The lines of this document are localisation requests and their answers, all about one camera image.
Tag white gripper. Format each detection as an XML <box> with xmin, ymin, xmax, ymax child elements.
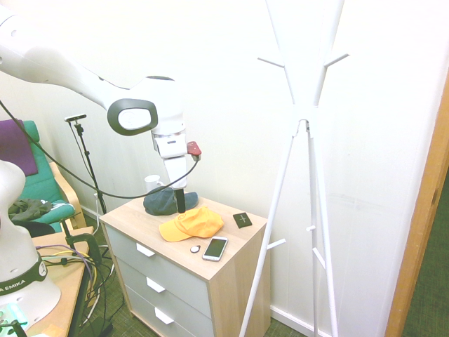
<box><xmin>153</xmin><ymin>132</ymin><xmax>189</xmax><ymax>214</ymax></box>

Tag orange baseball cap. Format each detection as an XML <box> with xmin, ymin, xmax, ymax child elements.
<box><xmin>159</xmin><ymin>206</ymin><xmax>225</xmax><ymax>243</ymax></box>

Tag dark blue cap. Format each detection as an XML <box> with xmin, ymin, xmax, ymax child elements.
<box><xmin>142</xmin><ymin>191</ymin><xmax>200</xmax><ymax>216</ymax></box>

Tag white mug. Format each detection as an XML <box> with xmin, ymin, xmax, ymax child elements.
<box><xmin>144</xmin><ymin>174</ymin><xmax>165</xmax><ymax>194</ymax></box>

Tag white-edged smartphone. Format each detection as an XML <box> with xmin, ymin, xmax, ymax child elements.
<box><xmin>202</xmin><ymin>236</ymin><xmax>229</xmax><ymax>262</ymax></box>

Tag black wallet with cross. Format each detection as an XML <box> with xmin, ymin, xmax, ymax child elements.
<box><xmin>232</xmin><ymin>212</ymin><xmax>253</xmax><ymax>229</ymax></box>

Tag black tripod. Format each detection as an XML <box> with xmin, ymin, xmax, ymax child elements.
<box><xmin>72</xmin><ymin>121</ymin><xmax>108</xmax><ymax>215</ymax></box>

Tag dark green screw clamp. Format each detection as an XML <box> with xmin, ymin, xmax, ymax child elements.
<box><xmin>59</xmin><ymin>217</ymin><xmax>102</xmax><ymax>268</ymax></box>

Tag wooden chest of drawers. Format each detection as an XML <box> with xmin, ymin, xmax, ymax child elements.
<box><xmin>99</xmin><ymin>196</ymin><xmax>272</xmax><ymax>337</ymax></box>

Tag green armchair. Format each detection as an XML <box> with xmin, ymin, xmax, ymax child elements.
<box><xmin>0</xmin><ymin>120</ymin><xmax>85</xmax><ymax>233</ymax></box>

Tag dark crumpled garment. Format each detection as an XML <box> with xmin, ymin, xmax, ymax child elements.
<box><xmin>7</xmin><ymin>198</ymin><xmax>53</xmax><ymax>224</ymax></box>

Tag white coat stand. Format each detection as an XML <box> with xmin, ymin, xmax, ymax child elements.
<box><xmin>239</xmin><ymin>0</ymin><xmax>351</xmax><ymax>337</ymax></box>

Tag purple cloth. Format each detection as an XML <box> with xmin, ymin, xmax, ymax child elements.
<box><xmin>0</xmin><ymin>119</ymin><xmax>39</xmax><ymax>176</ymax></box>

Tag red wrist camera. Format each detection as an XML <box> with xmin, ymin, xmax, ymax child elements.
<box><xmin>186</xmin><ymin>140</ymin><xmax>203</xmax><ymax>163</ymax></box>

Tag white drawer handle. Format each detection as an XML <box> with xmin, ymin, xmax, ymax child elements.
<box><xmin>154</xmin><ymin>308</ymin><xmax>175</xmax><ymax>326</ymax></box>
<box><xmin>145</xmin><ymin>277</ymin><xmax>166</xmax><ymax>294</ymax></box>
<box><xmin>135</xmin><ymin>243</ymin><xmax>156</xmax><ymax>258</ymax></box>

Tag black camera cable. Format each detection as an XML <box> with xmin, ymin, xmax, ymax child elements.
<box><xmin>0</xmin><ymin>100</ymin><xmax>201</xmax><ymax>200</ymax></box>

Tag purple cable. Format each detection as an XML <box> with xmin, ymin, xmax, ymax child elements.
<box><xmin>34</xmin><ymin>244</ymin><xmax>98</xmax><ymax>282</ymax></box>

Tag black floor cables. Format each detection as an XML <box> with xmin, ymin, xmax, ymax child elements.
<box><xmin>79</xmin><ymin>245</ymin><xmax>124</xmax><ymax>337</ymax></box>

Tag yellow cable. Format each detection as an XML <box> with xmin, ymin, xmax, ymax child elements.
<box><xmin>36</xmin><ymin>248</ymin><xmax>98</xmax><ymax>286</ymax></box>

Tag wooden door frame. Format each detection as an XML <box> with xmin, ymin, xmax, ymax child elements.
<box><xmin>384</xmin><ymin>75</ymin><xmax>449</xmax><ymax>337</ymax></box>

